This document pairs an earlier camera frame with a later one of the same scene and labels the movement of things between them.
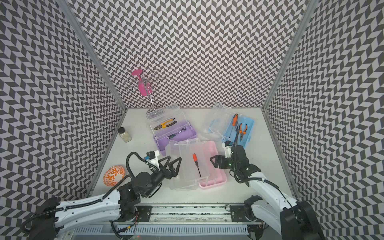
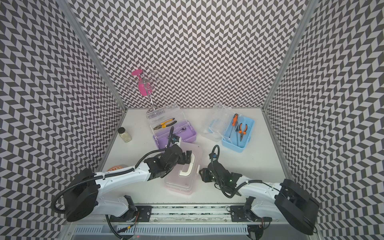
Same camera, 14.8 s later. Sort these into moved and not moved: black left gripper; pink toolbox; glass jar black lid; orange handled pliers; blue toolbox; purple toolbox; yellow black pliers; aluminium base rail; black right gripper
Moved: black right gripper; pink toolbox; black left gripper
Not moved: orange handled pliers; blue toolbox; yellow black pliers; aluminium base rail; glass jar black lid; purple toolbox
